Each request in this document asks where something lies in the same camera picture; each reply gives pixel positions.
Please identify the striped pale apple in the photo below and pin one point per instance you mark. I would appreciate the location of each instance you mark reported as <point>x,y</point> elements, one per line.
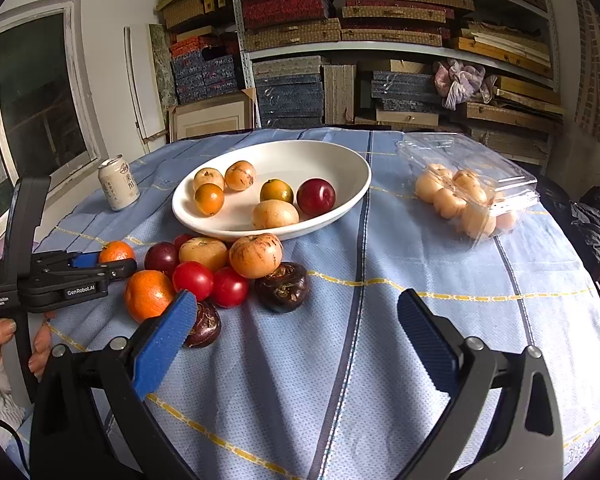
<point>255,256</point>

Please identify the white framed window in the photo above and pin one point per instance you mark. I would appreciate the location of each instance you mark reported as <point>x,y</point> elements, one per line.
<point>40,95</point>

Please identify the dark purple plum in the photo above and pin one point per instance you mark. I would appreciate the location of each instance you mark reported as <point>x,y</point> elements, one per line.
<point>161,258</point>

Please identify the marbled green slab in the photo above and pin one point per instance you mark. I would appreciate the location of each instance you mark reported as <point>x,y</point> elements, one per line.
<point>161,65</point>

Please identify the shelf with stacked boxes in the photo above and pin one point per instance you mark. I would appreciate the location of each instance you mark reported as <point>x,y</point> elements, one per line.
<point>290,100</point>

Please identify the pile of blue red boxes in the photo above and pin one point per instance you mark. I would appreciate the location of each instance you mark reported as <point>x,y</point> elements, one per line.
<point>200,72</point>

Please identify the pink plastic bag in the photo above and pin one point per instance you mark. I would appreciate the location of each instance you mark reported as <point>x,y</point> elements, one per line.
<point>455,85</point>

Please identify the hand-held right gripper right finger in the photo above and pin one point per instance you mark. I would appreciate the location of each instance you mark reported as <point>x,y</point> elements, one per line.
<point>427,345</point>

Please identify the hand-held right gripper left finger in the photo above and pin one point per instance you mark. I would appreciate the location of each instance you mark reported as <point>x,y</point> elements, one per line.
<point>162,345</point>

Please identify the person's left hand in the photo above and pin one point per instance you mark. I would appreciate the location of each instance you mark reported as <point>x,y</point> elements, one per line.
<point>42,347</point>

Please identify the dark brown water chestnut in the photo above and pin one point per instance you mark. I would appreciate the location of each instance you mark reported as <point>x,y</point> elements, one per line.
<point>205,322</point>
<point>281,287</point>

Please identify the white oval plate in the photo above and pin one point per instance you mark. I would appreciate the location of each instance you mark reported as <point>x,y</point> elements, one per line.
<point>330,160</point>

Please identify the white leaning board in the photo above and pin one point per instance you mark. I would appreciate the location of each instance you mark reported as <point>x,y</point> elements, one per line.
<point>140,90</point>

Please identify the large red plum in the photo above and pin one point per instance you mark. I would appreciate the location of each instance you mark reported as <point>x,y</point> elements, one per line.
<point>316,197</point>

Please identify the small tangerine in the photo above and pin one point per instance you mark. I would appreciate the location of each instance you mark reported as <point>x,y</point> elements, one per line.
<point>116,251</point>

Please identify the clear plastic clamshell box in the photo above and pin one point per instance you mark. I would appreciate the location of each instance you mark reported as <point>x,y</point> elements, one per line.
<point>510,170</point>

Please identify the beige picture frame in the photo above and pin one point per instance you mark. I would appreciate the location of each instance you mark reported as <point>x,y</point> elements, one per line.
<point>210,119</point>

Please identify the tall stack of woven boxes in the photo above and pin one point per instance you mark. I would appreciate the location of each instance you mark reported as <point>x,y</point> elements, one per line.
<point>595,75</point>

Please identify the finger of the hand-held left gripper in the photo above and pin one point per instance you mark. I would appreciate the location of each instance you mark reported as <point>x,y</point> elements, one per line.
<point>115,270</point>
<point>85,260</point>

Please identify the large pale speckled pear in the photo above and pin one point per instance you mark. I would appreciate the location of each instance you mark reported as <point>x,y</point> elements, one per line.
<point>275,215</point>

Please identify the yellow orange persimmon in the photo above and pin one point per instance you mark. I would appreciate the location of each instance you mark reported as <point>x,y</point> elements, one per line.
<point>276,192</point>

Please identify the large orange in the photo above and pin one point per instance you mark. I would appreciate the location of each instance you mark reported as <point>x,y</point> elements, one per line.
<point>147,296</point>

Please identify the dark clothing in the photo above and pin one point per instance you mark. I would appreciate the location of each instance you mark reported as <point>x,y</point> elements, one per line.
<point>587,220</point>

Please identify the small red tomato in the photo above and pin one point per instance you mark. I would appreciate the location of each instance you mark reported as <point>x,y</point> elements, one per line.
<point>182,241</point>

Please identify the white beverage can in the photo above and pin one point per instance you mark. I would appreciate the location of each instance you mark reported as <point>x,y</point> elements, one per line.
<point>119,185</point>

